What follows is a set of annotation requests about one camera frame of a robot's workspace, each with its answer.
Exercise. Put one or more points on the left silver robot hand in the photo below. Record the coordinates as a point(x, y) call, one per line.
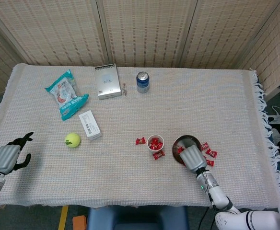
point(4, 158)

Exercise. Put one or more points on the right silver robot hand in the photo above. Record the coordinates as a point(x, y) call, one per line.
point(194, 159)

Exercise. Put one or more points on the silver metal bowl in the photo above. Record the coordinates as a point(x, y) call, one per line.
point(190, 140)

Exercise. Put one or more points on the white paper cup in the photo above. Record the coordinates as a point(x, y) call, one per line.
point(154, 152)

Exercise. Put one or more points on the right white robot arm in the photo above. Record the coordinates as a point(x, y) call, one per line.
point(216, 194)

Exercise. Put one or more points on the yellow tennis ball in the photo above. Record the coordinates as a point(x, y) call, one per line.
point(74, 140)

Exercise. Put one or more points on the beige waffle-weave tablecloth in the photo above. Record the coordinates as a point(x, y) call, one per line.
point(130, 115)

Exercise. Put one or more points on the yellow floor tape strip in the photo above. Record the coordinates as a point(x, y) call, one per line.
point(63, 218)

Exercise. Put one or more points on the teal snack bag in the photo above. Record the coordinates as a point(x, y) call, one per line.
point(66, 95)

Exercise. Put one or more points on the blue soda can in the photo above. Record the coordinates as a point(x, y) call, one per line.
point(143, 85)

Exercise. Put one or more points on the white clamp stand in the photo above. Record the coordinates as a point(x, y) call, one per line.
point(275, 119)

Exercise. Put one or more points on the small white barcode box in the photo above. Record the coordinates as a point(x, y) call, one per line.
point(89, 124)

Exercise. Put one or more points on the small pile of paper clips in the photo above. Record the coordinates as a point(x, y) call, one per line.
point(125, 92)

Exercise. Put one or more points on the orange block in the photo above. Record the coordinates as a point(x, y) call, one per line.
point(79, 223)

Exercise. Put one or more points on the silver grey flat box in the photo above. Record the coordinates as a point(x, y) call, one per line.
point(107, 82)

